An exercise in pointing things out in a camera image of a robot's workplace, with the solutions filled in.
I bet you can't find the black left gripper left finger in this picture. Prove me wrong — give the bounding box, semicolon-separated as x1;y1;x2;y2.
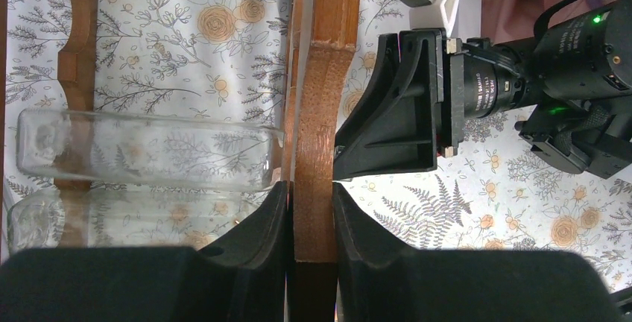
1;182;288;321

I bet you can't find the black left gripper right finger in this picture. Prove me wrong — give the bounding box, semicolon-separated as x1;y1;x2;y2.
332;184;624;321

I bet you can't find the floral patterned table mat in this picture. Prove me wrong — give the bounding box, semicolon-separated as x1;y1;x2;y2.
3;0;631;291

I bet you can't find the clear square glass bottle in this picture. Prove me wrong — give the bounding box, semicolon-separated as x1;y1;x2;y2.
16;109;284;192

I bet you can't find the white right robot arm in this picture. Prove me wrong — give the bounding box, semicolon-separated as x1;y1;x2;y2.
333;0;631;180

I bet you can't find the clear labelled square bottle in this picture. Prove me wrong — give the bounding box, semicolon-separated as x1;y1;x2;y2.
7;189;260;253

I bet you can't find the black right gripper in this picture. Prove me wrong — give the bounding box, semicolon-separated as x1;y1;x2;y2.
333;29;524;180

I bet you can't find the brown wooden wine rack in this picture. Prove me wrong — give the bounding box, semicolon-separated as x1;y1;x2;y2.
54;0;360;321

